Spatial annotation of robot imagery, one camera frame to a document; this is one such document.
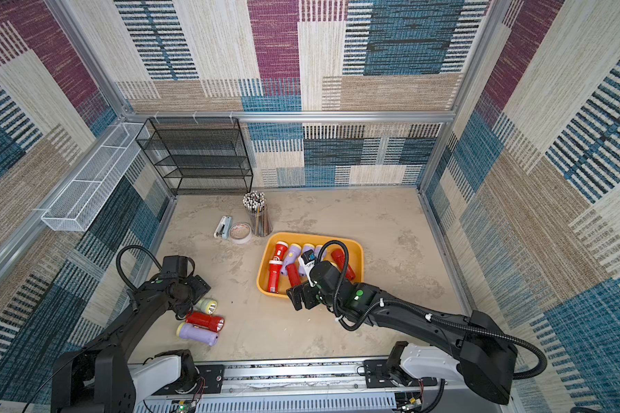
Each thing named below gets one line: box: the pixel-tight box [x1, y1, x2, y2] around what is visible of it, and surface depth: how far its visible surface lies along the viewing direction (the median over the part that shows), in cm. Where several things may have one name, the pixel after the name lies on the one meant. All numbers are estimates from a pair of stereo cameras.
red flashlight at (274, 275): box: [266, 259, 284, 294], surface depth 91 cm
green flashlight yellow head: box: [193, 297, 218, 315], surface depth 85 cm
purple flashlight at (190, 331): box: [175, 321, 219, 347], surface depth 81 cm
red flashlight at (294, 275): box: [286, 263, 303, 288], surface depth 91 cm
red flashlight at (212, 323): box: [185, 311, 225, 333], surface depth 83 cm
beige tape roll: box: [229, 221, 253, 245], surface depth 107 cm
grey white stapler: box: [213, 215, 234, 240], surface depth 107 cm
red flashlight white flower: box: [272, 240, 289, 262], surface depth 98 cm
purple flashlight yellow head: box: [280, 243, 303, 277], surface depth 98 cm
